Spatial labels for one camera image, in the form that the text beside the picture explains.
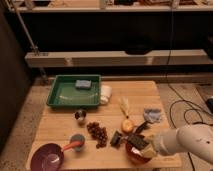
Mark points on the purple bowl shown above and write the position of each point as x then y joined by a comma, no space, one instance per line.
48,157

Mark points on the small metal cup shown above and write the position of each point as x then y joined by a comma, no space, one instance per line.
80,116

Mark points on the bunch of brown grapes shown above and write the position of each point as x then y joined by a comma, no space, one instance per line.
98,133

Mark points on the black board eraser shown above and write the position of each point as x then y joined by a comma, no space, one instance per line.
137,141

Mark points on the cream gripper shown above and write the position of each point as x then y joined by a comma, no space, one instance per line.
149,151

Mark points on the blue crumpled cloth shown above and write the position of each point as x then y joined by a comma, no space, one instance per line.
152,115

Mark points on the red bowl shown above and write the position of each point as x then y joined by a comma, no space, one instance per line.
134,154

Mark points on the metal diagonal pole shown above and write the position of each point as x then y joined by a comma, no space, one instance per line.
33,46

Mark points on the white rolled towel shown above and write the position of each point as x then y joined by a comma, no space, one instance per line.
106,92

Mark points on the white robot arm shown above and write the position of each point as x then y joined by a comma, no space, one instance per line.
196,139

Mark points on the green plastic tray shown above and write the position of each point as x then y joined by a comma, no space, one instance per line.
65,93

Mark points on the orange fruit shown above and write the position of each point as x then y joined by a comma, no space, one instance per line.
127,126

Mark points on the teal cup with red handle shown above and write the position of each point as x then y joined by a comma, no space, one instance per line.
76,143

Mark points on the small black block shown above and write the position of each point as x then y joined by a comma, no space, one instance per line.
116,138

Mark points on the dark utensil behind bowl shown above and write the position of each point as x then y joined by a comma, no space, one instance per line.
140,128

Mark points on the white wooden shelf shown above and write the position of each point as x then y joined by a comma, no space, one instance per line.
117,58

